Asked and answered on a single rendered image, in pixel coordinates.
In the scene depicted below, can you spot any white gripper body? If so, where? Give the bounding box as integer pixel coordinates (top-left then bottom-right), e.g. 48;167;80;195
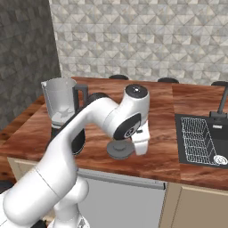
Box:
134;136;151;157

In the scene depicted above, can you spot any dark grey blender lid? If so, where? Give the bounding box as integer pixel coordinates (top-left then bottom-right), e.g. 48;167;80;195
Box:
106;139;136;160

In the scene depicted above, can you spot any clear blender with black base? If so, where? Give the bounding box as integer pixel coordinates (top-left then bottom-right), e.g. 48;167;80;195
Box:
40;77;89;156

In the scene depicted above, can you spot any grey dishwasher door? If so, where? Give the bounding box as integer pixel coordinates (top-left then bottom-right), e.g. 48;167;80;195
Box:
75;168;167;228

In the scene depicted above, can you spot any black stool seat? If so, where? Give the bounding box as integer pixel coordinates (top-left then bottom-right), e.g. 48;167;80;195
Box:
210;80;228;87
157;77;180;85
108;74;130;81

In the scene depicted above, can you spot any black sink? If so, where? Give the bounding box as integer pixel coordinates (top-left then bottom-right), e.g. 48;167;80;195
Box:
174;113;228;170

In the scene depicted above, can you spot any beige cupboard door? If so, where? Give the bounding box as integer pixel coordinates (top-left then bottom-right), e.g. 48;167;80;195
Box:
171;184;228;228

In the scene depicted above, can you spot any black tap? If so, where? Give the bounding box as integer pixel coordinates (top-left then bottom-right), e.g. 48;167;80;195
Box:
208;85;228;121

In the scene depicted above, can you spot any beige cupboard side panel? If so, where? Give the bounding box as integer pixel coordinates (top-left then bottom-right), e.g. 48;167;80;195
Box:
6;157;43;183

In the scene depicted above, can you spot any grey dishwasher handle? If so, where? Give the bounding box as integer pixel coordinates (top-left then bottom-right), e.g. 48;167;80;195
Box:
77;168;167;191

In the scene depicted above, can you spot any white wire rack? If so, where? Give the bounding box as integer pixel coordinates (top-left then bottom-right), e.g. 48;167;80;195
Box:
180;117;220;166

